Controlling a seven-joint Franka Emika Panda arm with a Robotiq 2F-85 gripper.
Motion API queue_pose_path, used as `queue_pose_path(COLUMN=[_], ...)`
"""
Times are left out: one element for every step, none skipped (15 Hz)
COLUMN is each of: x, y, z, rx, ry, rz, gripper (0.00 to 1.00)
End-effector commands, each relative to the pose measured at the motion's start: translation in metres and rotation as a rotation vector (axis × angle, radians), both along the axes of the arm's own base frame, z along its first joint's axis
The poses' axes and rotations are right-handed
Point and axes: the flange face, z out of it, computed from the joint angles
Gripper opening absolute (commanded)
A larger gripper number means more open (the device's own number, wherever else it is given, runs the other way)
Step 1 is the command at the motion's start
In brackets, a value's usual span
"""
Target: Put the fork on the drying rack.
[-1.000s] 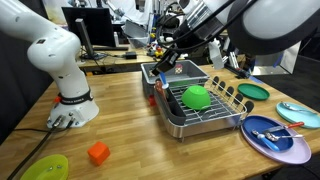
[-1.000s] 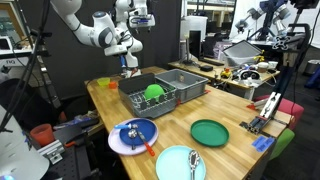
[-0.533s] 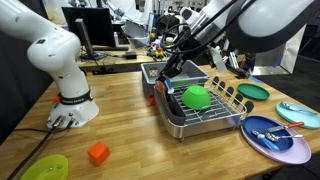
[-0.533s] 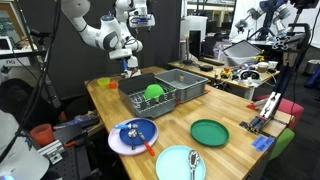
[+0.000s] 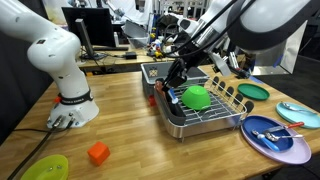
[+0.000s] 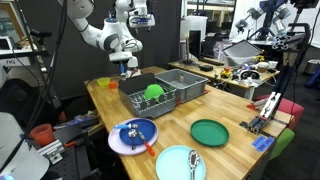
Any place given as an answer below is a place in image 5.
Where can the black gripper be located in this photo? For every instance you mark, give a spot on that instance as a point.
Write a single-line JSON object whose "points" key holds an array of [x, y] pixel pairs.
{"points": [[186, 68]]}

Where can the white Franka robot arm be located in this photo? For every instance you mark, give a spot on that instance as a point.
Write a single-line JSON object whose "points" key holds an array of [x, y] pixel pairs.
{"points": [[50, 50]]}

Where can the green plastic bowl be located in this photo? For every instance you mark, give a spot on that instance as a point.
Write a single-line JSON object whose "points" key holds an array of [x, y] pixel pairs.
{"points": [[196, 97]]}

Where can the grey plastic bin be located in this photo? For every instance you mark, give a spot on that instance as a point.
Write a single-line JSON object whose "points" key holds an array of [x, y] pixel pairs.
{"points": [[146, 83]]}

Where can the small red block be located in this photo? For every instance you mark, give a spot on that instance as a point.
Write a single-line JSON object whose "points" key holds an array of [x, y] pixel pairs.
{"points": [[152, 101]]}

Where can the yellow rubber duck toy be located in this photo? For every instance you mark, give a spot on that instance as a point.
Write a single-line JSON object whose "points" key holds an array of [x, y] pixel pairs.
{"points": [[159, 54]]}

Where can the black power adapter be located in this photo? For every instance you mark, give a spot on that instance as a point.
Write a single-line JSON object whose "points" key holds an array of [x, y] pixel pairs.
{"points": [[130, 55]]}

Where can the black backpack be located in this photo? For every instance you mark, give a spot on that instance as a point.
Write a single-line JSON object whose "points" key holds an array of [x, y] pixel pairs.
{"points": [[166, 20]]}

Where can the clear plastic storage bin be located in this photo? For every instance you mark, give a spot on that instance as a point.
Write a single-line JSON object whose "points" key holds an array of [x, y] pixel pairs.
{"points": [[136, 31]]}

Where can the wooden background desk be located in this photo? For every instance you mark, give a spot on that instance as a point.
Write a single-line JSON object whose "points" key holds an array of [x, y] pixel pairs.
{"points": [[113, 61]]}

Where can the black keyboard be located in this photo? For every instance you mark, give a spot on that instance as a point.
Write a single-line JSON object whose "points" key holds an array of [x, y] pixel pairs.
{"points": [[110, 48]]}

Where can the dark green plate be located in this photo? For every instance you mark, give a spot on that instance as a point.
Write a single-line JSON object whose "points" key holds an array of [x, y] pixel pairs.
{"points": [[253, 91]]}

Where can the dark blue plate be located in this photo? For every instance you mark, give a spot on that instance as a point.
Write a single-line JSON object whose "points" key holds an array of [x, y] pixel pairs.
{"points": [[248, 125]]}

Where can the black computer monitor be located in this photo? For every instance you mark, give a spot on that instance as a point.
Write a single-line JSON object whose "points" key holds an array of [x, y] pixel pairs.
{"points": [[96, 26]]}

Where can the orange cube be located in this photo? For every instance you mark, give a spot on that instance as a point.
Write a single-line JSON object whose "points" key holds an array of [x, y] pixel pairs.
{"points": [[98, 153]]}

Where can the silver reflective box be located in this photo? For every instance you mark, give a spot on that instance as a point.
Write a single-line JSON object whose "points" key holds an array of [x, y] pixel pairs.
{"points": [[283, 61]]}

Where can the small silver spoon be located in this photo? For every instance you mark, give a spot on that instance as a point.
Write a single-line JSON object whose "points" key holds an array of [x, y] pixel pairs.
{"points": [[274, 137]]}

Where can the large silver spoon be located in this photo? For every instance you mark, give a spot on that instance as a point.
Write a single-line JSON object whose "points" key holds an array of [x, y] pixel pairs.
{"points": [[288, 106]]}

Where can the teal plate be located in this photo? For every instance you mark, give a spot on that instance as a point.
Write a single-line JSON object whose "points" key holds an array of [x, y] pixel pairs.
{"points": [[300, 120]]}

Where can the lilac plate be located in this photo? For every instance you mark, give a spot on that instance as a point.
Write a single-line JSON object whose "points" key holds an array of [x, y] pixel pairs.
{"points": [[300, 151]]}

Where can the lime green bowl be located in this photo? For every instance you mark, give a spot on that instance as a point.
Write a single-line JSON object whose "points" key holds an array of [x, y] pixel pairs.
{"points": [[45, 170]]}

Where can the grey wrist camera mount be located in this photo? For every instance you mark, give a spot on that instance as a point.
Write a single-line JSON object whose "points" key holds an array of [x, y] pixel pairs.
{"points": [[221, 65]]}

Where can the black aluminium camera stand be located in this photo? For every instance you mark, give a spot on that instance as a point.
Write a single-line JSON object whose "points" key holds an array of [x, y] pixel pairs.
{"points": [[240, 70]]}

